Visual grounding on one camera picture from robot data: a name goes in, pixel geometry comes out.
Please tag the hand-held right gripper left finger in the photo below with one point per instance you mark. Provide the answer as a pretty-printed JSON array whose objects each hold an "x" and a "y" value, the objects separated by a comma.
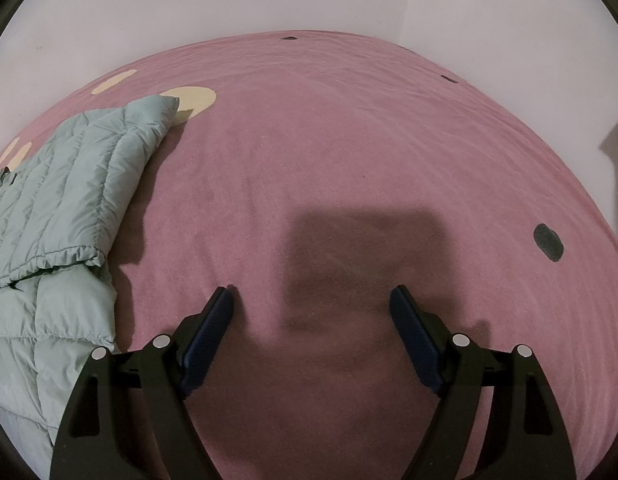
[{"x": 209, "y": 332}]

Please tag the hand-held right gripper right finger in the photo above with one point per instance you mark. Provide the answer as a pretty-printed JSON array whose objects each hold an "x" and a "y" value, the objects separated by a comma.
[{"x": 414, "y": 332}]

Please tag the light green puffer jacket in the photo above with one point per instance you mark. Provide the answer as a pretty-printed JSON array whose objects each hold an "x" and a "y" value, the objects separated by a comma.
[{"x": 64, "y": 200}]

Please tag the pink dotted bed sheet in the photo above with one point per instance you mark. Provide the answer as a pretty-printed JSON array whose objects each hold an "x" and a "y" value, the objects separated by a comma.
[{"x": 339, "y": 160}]

